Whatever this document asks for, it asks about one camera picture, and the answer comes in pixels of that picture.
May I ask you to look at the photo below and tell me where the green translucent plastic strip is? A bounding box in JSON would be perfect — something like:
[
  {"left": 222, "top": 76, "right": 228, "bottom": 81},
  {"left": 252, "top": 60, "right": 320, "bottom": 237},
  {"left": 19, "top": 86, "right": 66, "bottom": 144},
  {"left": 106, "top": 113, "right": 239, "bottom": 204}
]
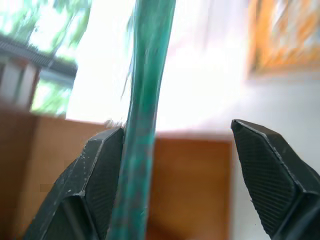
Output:
[{"left": 106, "top": 0, "right": 177, "bottom": 240}]

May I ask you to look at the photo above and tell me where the landscape wall picture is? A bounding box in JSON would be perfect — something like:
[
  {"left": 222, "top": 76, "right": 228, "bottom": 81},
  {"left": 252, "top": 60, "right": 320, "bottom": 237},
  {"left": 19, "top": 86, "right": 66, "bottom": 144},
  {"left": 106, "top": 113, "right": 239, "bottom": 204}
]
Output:
[{"left": 0, "top": 0, "right": 94, "bottom": 120}]

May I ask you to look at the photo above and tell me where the wooden bookshelf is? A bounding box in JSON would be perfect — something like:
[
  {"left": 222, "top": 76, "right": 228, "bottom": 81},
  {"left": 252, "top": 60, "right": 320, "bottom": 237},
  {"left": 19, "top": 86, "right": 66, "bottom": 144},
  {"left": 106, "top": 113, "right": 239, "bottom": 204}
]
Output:
[{"left": 0, "top": 98, "right": 234, "bottom": 240}]

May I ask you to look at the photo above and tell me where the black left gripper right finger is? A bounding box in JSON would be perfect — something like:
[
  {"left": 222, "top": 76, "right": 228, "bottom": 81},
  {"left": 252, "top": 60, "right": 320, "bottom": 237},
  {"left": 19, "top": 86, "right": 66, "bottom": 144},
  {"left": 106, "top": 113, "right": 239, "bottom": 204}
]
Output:
[{"left": 230, "top": 118, "right": 320, "bottom": 240}]

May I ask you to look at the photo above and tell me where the orange framed picture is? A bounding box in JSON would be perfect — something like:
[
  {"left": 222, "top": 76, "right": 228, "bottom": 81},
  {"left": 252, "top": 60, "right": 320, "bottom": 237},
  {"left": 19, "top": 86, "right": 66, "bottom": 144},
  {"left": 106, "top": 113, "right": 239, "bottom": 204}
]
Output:
[{"left": 246, "top": 0, "right": 320, "bottom": 81}]

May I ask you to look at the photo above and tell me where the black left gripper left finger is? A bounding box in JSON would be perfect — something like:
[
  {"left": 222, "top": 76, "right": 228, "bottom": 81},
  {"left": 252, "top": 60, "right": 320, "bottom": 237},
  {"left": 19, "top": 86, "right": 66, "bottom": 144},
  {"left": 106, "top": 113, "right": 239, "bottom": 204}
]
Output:
[{"left": 22, "top": 126, "right": 125, "bottom": 240}]

